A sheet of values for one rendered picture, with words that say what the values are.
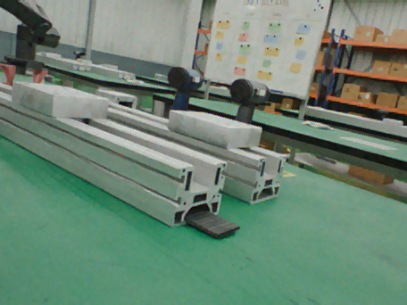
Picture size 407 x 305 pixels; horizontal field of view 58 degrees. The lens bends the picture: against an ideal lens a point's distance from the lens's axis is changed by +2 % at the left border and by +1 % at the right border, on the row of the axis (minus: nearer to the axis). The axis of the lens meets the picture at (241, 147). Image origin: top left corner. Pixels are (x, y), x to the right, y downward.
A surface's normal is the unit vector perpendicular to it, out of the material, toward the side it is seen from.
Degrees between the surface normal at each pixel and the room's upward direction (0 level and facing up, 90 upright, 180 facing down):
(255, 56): 90
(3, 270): 0
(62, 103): 90
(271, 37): 90
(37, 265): 0
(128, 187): 90
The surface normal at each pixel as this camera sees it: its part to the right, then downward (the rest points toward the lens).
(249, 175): -0.58, 0.04
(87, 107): 0.79, 0.25
